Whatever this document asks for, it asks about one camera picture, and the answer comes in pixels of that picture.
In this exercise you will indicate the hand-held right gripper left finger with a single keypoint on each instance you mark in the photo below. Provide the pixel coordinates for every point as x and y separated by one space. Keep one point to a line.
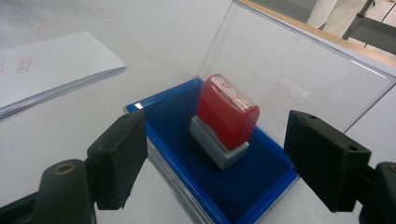
116 158

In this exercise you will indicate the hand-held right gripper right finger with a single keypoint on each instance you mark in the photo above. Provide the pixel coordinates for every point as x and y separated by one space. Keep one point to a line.
327 158

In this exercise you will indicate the blue stamp box clear lid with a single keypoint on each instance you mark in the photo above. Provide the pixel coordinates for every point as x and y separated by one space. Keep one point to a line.
193 130

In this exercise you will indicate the red stamp with grey base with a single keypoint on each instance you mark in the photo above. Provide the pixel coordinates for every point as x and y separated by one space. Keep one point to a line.
225 119

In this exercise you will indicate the stack of white paper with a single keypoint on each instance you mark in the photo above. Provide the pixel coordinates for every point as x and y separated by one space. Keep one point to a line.
53 70

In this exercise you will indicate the white table cover board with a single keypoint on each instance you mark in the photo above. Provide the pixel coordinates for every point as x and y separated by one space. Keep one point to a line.
162 34

